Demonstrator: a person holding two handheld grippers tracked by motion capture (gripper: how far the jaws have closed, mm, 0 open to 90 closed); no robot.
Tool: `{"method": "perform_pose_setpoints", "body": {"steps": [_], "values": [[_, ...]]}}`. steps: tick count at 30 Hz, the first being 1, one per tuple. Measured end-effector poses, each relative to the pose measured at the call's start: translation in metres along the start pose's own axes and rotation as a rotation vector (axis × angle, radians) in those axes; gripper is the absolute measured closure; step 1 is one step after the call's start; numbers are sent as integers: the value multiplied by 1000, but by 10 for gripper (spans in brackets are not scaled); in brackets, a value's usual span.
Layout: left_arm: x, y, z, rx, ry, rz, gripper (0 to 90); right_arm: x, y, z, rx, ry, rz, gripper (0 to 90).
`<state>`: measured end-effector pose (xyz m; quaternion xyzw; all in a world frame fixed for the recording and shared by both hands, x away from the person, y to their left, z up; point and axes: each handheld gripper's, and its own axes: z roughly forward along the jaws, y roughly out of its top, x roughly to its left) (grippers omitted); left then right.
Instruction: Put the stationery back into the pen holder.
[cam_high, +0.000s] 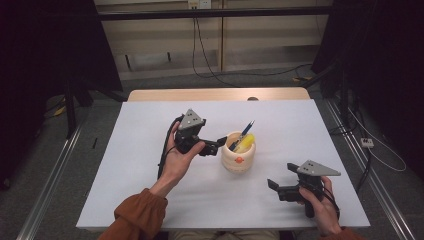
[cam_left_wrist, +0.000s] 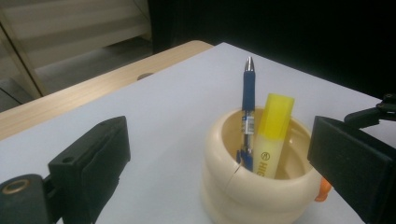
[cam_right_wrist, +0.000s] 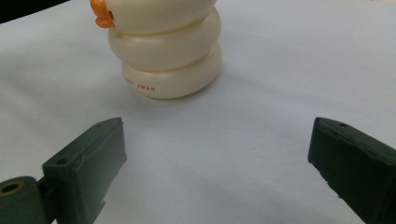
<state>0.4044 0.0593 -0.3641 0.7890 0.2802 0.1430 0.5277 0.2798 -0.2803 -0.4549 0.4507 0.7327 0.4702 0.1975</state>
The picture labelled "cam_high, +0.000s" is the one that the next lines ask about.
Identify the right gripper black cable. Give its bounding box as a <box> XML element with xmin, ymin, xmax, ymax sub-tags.
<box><xmin>323</xmin><ymin>185</ymin><xmax>342</xmax><ymax>222</ymax></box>

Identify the black metal stand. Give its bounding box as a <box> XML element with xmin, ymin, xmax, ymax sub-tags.
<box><xmin>311</xmin><ymin>63</ymin><xmax>351</xmax><ymax>129</ymax></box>
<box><xmin>63</xmin><ymin>78</ymin><xmax>128</xmax><ymax>139</ymax></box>

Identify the person's right hand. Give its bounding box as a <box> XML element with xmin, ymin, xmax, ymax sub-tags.
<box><xmin>298</xmin><ymin>177</ymin><xmax>342</xmax><ymax>236</ymax></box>

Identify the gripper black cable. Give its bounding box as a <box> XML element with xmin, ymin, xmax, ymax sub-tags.
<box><xmin>157</xmin><ymin>114</ymin><xmax>185</xmax><ymax>179</ymax></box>
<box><xmin>323</xmin><ymin>185</ymin><xmax>342</xmax><ymax>222</ymax></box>

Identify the blue pen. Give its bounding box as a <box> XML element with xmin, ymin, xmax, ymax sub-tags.
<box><xmin>228</xmin><ymin>120</ymin><xmax>256</xmax><ymax>152</ymax></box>

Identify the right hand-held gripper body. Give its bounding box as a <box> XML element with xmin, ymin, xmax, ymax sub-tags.
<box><xmin>278</xmin><ymin>160</ymin><xmax>342</xmax><ymax>218</ymax></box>

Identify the round wooden pen holder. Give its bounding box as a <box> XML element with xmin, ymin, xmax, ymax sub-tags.
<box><xmin>221</xmin><ymin>131</ymin><xmax>257</xmax><ymax>174</ymax></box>

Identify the aluminium floor rail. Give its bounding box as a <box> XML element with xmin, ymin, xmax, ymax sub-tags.
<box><xmin>16</xmin><ymin>124</ymin><xmax>84</xmax><ymax>240</ymax></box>
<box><xmin>324</xmin><ymin>99</ymin><xmax>416</xmax><ymax>240</ymax></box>

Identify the white floor cable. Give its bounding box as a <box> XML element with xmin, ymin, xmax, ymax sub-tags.
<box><xmin>348</xmin><ymin>108</ymin><xmax>408</xmax><ymax>173</ymax></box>

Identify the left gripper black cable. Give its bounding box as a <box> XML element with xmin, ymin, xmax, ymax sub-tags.
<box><xmin>157</xmin><ymin>114</ymin><xmax>185</xmax><ymax>179</ymax></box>

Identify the person's left hand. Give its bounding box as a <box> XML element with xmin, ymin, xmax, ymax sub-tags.
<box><xmin>159</xmin><ymin>122</ymin><xmax>206</xmax><ymax>186</ymax></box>

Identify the black horizontal bar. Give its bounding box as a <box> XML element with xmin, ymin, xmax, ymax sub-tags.
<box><xmin>98</xmin><ymin>5</ymin><xmax>334</xmax><ymax>22</ymax></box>

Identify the white table mat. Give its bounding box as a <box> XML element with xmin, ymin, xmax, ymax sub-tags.
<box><xmin>75</xmin><ymin>99</ymin><xmax>371</xmax><ymax>230</ymax></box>

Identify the black floor cable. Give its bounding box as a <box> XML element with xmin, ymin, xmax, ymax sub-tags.
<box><xmin>355</xmin><ymin>148</ymin><xmax>373</xmax><ymax>193</ymax></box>

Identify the light wooden table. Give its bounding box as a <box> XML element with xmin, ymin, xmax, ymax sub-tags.
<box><xmin>127</xmin><ymin>87</ymin><xmax>311</xmax><ymax>102</ymax></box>

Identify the black cable from wall socket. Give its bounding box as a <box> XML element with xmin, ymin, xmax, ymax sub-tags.
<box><xmin>191</xmin><ymin>16</ymin><xmax>313</xmax><ymax>88</ymax></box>

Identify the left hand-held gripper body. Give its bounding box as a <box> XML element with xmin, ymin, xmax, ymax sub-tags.
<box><xmin>174</xmin><ymin>108</ymin><xmax>221</xmax><ymax>157</ymax></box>

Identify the yellow highlighter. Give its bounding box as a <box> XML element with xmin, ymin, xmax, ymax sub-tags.
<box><xmin>234</xmin><ymin>133</ymin><xmax>256</xmax><ymax>154</ymax></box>

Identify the black curtain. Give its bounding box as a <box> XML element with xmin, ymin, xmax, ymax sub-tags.
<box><xmin>311</xmin><ymin>0</ymin><xmax>424</xmax><ymax>181</ymax></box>
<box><xmin>0</xmin><ymin>0</ymin><xmax>123</xmax><ymax>191</ymax></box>

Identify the light wooden cabinet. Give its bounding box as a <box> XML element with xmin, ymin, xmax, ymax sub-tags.
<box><xmin>94</xmin><ymin>0</ymin><xmax>334</xmax><ymax>81</ymax></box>

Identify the white wall socket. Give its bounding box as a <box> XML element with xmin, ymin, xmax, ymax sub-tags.
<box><xmin>187</xmin><ymin>0</ymin><xmax>213</xmax><ymax>10</ymax></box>

